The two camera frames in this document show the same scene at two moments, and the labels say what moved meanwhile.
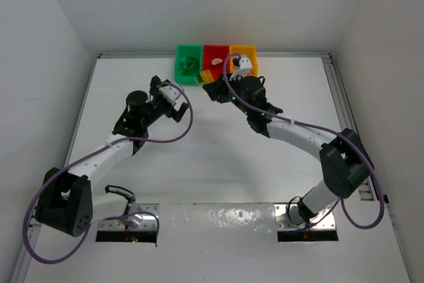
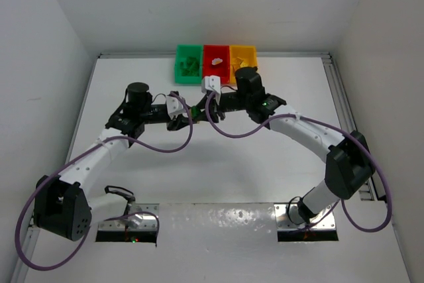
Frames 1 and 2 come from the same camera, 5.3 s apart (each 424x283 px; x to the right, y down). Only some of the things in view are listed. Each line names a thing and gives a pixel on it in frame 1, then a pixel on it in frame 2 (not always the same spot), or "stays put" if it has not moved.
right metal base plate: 324,221 stays put
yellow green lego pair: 205,77 -> 193,113
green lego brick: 191,67 stays put
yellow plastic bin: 250,50 stays put
